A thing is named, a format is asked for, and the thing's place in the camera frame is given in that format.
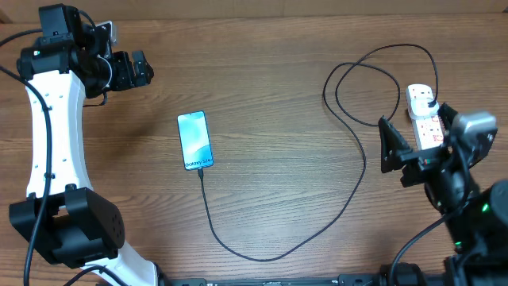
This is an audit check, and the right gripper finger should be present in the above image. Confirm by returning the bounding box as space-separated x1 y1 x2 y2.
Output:
378 116 413 173
437 102 460 147

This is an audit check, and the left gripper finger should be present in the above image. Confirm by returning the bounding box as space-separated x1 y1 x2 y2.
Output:
132 50 149 68
134 65 154 86

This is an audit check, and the Galaxy S24+ smartphone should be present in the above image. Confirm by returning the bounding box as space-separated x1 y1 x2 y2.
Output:
177 110 214 171

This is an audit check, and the black USB charging cable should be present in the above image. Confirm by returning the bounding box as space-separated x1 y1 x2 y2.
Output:
196 43 441 263

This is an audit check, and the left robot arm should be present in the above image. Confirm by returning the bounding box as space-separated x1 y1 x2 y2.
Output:
9 4 167 285

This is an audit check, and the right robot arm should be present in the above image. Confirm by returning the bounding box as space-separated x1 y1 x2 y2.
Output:
378 104 507 285

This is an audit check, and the white charger plug adapter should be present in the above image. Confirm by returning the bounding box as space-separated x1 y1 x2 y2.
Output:
408 99 439 120

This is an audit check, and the white power strip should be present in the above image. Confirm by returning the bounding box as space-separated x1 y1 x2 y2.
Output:
405 83 448 152

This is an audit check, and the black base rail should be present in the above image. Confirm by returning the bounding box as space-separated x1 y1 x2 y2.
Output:
160 274 387 286

